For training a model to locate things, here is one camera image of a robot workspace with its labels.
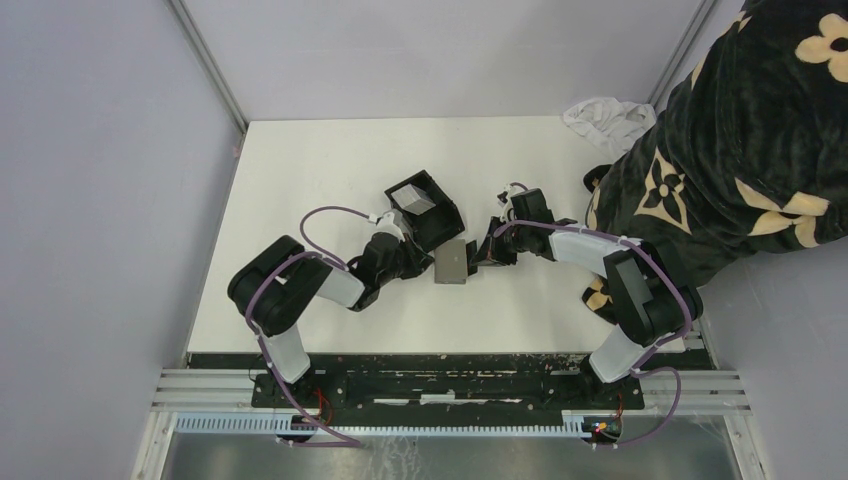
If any black plastic card box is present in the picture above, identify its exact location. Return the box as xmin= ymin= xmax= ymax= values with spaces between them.
xmin=384 ymin=170 xmax=465 ymax=253

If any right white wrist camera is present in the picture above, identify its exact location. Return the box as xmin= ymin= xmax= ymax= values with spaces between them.
xmin=497 ymin=186 xmax=523 ymax=223

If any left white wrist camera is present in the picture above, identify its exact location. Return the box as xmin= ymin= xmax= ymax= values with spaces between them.
xmin=368 ymin=209 xmax=408 ymax=242

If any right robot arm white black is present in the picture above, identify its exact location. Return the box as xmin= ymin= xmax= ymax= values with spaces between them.
xmin=470 ymin=185 xmax=703 ymax=408

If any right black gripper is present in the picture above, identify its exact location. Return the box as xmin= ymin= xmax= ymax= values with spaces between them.
xmin=470 ymin=216 xmax=530 ymax=267

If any stack of credit cards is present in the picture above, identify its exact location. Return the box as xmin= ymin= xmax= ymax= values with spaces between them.
xmin=390 ymin=184 xmax=436 ymax=215

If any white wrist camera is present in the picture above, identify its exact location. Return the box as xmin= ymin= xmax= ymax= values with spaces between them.
xmin=368 ymin=209 xmax=408 ymax=242
xmin=497 ymin=186 xmax=523 ymax=223

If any white crumpled cloth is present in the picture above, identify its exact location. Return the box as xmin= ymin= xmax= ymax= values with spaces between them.
xmin=562 ymin=97 xmax=657 ymax=161

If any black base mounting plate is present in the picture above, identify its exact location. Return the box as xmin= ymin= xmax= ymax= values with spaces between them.
xmin=186 ymin=352 xmax=713 ymax=429

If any aluminium frame rail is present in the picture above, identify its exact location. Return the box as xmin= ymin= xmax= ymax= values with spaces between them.
xmin=152 ymin=334 xmax=750 ymax=416

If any black floral plush blanket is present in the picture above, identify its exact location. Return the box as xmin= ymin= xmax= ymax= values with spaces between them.
xmin=584 ymin=1 xmax=847 ymax=286

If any grey leather card holder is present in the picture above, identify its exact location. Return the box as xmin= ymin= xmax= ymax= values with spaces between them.
xmin=434 ymin=239 xmax=468 ymax=285

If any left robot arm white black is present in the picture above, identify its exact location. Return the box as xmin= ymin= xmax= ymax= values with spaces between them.
xmin=227 ymin=232 xmax=434 ymax=407

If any grey slotted cable duct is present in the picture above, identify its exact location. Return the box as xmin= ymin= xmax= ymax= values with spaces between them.
xmin=174 ymin=413 xmax=591 ymax=439

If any black credit card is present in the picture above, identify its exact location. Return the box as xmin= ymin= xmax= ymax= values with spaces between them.
xmin=465 ymin=240 xmax=478 ymax=277

